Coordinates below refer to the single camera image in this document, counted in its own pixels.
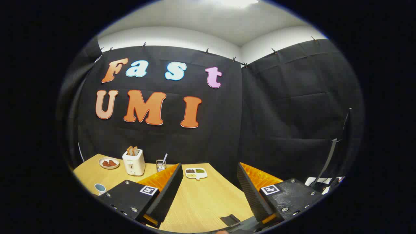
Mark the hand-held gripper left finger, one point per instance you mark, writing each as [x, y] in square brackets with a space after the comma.
[169, 195]

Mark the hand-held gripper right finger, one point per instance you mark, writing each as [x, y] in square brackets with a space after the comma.
[252, 195]

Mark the white cup blue inside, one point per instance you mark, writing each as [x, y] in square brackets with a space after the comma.
[100, 188]

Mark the wooden table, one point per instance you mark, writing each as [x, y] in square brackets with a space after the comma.
[201, 201]

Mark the white divided dish with beans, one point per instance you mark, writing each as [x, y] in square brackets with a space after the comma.
[196, 174]

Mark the cream toaster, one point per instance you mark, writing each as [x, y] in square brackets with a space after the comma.
[134, 165]

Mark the toast slice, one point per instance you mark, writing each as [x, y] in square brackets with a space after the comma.
[136, 151]
[130, 150]

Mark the brown food pieces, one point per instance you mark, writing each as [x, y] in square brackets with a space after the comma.
[110, 163]

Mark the black backdrop cloth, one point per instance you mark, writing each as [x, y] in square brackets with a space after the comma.
[211, 139]

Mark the small round white plate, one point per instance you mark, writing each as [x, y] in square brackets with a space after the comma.
[101, 164]

